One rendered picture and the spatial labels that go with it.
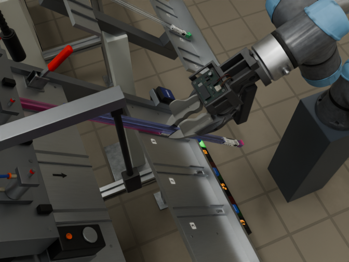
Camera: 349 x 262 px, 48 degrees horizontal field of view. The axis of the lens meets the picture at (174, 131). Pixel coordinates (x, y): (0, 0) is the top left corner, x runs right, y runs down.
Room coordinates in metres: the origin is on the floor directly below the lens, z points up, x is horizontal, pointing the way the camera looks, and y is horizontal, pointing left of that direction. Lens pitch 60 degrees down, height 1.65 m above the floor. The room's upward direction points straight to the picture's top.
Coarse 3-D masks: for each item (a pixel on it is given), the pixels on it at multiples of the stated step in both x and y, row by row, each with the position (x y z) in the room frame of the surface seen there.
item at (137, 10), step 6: (114, 0) 0.80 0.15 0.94; (120, 0) 0.81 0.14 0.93; (126, 6) 0.81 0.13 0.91; (132, 6) 0.82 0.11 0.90; (138, 12) 0.82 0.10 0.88; (144, 12) 0.83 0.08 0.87; (150, 18) 0.83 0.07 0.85; (156, 18) 0.84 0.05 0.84; (162, 24) 0.85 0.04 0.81; (168, 24) 0.85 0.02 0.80; (186, 36) 0.88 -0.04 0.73
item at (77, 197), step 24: (24, 96) 0.41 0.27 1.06; (48, 96) 0.44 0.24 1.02; (48, 144) 0.32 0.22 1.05; (72, 144) 0.34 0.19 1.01; (48, 168) 0.27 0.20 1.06; (72, 168) 0.29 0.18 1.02; (48, 192) 0.23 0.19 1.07; (72, 192) 0.24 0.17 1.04; (96, 192) 0.26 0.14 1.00; (72, 216) 0.20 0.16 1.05; (96, 216) 0.21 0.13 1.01
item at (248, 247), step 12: (192, 144) 0.50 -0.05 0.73; (204, 156) 0.46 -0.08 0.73; (204, 168) 0.43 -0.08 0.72; (216, 180) 0.39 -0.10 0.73; (216, 192) 0.36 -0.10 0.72; (228, 204) 0.33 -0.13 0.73; (228, 216) 0.30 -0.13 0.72; (240, 228) 0.27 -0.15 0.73; (240, 240) 0.25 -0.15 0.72; (252, 252) 0.22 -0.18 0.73
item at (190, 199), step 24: (144, 144) 0.43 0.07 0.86; (168, 144) 0.46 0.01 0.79; (168, 168) 0.38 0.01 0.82; (192, 168) 0.41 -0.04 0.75; (168, 192) 0.31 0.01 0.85; (192, 192) 0.34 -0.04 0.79; (192, 216) 0.27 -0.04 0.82; (216, 216) 0.29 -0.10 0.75; (192, 240) 0.21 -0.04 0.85; (216, 240) 0.23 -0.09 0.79
